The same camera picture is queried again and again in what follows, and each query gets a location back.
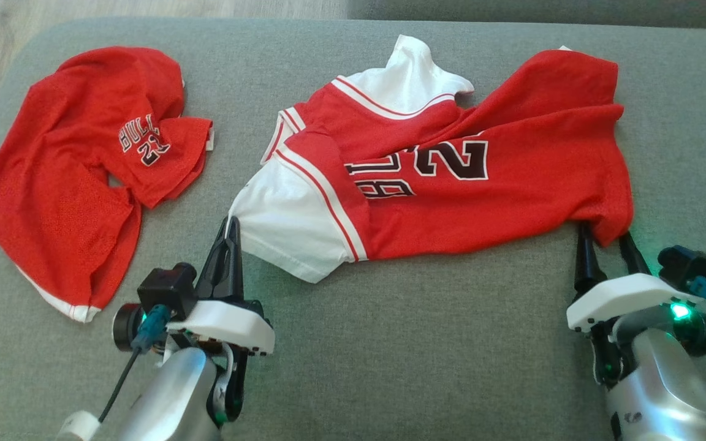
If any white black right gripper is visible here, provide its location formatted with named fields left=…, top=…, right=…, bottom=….
left=566, top=222, right=706, bottom=388

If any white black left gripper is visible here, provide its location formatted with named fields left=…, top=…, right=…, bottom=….
left=166, top=216, right=276, bottom=425

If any red white basketball jersey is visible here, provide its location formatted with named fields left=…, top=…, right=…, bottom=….
left=229, top=35, right=635, bottom=284

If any red basketball shorts white hem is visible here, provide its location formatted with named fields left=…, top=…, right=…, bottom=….
left=0, top=46, right=216, bottom=324

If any grey and yellow sofa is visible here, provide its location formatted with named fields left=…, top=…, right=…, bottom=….
left=0, top=0, right=706, bottom=441

